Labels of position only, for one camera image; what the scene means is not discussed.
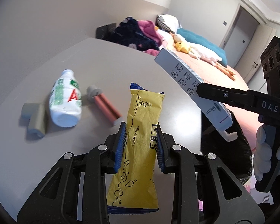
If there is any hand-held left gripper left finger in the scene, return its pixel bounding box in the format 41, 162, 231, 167
16, 121, 128, 224

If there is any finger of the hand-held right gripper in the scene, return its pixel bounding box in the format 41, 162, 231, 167
196, 82, 250, 112

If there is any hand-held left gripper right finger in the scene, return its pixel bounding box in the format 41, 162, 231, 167
155, 131, 264, 224

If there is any yellow snack packet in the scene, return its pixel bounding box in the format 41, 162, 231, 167
107, 83, 166, 215

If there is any long white cardboard box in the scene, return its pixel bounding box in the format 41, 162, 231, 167
154, 48, 238, 142

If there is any person's right hand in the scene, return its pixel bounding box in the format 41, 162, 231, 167
253, 124, 280, 182

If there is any grey door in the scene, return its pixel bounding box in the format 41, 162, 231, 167
246, 24, 277, 94
220, 5, 259, 69

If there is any copper-coloured tube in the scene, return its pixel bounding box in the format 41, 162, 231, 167
87, 85, 123, 126

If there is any white goose plush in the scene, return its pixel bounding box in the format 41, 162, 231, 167
173, 34, 236, 81

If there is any yellow duck plush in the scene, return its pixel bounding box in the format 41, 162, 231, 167
175, 41, 192, 53

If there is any teal cushion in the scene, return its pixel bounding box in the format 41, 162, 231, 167
177, 28, 228, 67

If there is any white bottle green label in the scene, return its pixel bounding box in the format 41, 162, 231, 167
48, 69, 83, 127

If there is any pale yellow plush toy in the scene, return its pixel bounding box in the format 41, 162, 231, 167
164, 38, 175, 50

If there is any white patterned pillow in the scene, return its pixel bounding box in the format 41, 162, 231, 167
159, 29, 175, 40

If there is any checked pillow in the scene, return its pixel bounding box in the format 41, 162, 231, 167
155, 14, 180, 32

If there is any pink fleece blanket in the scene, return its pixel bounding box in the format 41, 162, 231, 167
138, 20, 164, 56

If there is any navy printed blanket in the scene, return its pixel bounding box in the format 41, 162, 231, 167
107, 17, 160, 52

